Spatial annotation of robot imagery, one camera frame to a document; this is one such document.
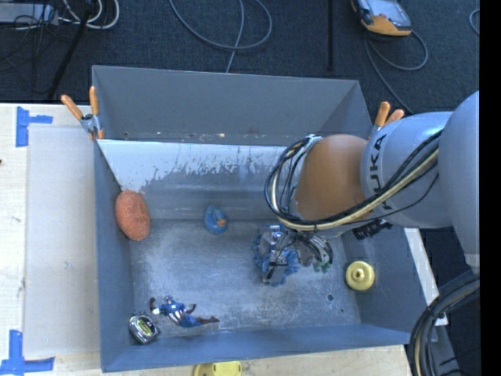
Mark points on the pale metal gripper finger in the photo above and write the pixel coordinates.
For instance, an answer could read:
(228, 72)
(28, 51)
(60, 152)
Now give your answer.
(269, 243)
(275, 273)

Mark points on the blue fuzzy cloth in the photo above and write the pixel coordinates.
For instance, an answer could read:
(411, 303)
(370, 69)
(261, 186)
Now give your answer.
(291, 257)

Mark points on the grey metal bin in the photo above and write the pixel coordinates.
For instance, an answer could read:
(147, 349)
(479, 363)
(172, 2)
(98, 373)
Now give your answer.
(219, 272)

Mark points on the blue rubber duck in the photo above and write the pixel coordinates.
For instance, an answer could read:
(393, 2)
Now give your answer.
(215, 219)

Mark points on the yellow round disc with knob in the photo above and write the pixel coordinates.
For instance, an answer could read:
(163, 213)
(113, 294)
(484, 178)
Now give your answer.
(360, 275)

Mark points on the blue superhero toy figure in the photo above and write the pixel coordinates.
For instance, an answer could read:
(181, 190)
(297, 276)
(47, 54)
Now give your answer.
(176, 312)

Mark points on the orange round scouring pad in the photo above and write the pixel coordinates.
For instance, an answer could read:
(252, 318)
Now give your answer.
(132, 214)

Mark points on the silver and yellow tape measure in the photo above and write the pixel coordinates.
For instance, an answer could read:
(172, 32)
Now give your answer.
(144, 329)

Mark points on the pale flat board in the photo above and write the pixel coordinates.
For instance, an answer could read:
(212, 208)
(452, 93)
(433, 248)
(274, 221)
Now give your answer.
(58, 229)

